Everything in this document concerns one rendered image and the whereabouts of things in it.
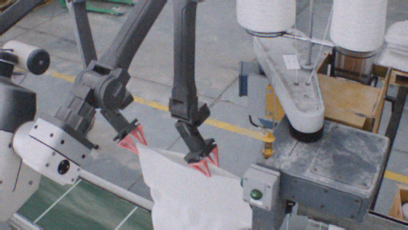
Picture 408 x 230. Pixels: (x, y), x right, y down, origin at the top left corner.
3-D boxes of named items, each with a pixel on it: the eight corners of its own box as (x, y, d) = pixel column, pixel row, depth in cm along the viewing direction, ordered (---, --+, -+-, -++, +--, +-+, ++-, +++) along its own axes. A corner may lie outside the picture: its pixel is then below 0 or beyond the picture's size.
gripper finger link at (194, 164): (224, 167, 135) (210, 143, 132) (213, 180, 130) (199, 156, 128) (209, 169, 140) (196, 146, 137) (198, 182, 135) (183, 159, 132)
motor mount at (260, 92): (245, 117, 142) (245, 76, 133) (253, 107, 146) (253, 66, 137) (323, 139, 129) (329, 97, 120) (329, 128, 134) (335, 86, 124)
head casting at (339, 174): (248, 231, 112) (251, 153, 95) (283, 177, 129) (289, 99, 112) (350, 269, 99) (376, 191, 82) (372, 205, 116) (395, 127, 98)
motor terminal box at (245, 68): (237, 103, 142) (236, 74, 135) (238, 88, 150) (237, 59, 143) (261, 103, 141) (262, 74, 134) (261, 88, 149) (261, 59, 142)
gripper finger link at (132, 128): (154, 138, 149) (137, 119, 149) (143, 150, 144) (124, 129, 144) (146, 145, 154) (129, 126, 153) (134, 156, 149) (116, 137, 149)
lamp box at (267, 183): (242, 201, 99) (242, 175, 94) (250, 189, 102) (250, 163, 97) (270, 211, 96) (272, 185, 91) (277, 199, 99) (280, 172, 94)
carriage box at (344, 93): (285, 175, 135) (293, 96, 117) (317, 121, 158) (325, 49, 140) (355, 197, 124) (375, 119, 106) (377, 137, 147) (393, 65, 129)
